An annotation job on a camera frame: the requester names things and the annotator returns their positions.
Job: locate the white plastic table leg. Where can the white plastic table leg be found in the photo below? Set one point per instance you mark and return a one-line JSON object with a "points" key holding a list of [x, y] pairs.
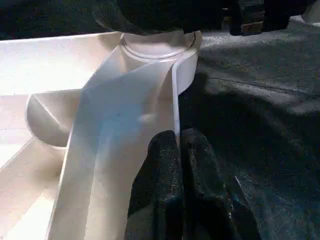
{"points": [[155, 42]]}

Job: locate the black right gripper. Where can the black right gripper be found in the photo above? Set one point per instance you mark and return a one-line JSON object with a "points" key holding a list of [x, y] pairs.
{"points": [[252, 15]]}

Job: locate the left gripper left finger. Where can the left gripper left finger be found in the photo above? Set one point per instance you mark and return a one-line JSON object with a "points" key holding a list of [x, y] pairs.
{"points": [[157, 190]]}

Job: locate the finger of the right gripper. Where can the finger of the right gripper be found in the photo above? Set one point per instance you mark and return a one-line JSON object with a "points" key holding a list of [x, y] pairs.
{"points": [[170, 15]]}

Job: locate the white plastic table top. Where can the white plastic table top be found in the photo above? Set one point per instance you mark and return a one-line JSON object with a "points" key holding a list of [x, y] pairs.
{"points": [[50, 62]]}

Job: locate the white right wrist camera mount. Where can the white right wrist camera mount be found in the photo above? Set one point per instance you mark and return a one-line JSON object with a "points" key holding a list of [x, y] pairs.
{"points": [[310, 13]]}

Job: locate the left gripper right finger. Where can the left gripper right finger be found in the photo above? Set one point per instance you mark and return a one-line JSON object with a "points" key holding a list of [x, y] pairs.
{"points": [[212, 205]]}

